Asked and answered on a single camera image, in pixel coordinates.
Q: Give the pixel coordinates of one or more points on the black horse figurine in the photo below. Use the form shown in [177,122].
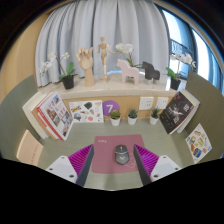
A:
[151,71]

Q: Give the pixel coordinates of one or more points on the window with dark frame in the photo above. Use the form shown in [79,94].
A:
[180,36]

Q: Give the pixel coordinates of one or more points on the white stone ledge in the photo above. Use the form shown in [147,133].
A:
[110,89]

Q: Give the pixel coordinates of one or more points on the white wall socket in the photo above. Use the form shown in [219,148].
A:
[162,103]
[146,103]

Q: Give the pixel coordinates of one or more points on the small succulent in white pot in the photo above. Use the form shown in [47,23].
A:
[115,120]
[132,120]
[154,119]

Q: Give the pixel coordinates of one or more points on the beige card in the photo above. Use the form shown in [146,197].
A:
[29,148]

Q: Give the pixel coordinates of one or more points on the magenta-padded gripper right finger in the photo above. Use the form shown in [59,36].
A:
[165,165]

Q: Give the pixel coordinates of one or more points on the food sticker sheet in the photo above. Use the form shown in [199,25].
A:
[198,143]

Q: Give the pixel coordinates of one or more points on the pink horse figurine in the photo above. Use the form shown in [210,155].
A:
[128,71]

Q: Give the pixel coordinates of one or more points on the pink mouse pad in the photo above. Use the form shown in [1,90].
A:
[105,156]

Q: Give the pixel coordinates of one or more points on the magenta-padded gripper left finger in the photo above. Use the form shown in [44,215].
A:
[61,166]

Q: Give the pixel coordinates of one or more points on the wooden artist mannequin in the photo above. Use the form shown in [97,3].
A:
[104,53]

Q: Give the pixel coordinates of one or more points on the grey computer mouse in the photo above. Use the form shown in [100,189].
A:
[122,155]

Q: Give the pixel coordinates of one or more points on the white orchid in black pot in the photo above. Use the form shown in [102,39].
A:
[124,48]
[175,83]
[68,82]

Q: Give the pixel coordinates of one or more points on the wooden hand model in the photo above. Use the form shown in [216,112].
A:
[86,65]

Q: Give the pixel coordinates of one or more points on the white sticker sheet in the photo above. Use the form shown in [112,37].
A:
[85,111]

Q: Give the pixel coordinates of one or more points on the red and white magazine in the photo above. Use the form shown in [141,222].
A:
[56,115]

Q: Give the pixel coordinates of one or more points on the black book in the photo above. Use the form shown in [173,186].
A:
[176,111]

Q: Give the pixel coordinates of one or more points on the grey curtain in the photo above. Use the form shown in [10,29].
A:
[100,23]

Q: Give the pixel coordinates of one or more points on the round purple sticker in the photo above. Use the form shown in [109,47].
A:
[108,107]

